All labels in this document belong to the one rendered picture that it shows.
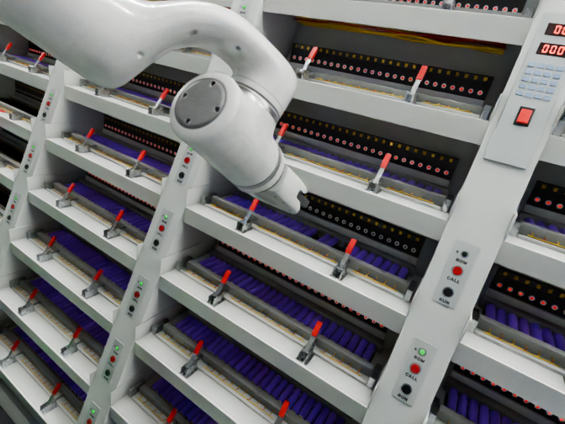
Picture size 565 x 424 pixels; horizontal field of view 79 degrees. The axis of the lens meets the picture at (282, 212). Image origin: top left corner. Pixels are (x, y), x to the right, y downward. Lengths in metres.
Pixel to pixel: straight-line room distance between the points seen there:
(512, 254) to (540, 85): 0.30
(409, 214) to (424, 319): 0.20
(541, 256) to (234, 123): 0.57
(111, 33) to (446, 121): 0.61
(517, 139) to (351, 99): 0.33
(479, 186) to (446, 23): 0.34
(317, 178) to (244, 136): 0.42
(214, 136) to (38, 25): 0.17
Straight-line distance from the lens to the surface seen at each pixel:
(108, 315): 1.17
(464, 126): 0.77
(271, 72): 0.42
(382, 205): 0.74
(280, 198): 0.50
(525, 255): 0.73
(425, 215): 0.72
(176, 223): 0.97
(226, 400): 0.96
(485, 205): 0.73
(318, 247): 0.83
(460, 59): 1.04
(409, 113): 0.78
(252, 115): 0.39
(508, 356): 0.78
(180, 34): 0.39
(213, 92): 0.38
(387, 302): 0.74
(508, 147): 0.75
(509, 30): 0.85
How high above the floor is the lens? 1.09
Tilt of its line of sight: 3 degrees down
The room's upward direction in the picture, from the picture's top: 22 degrees clockwise
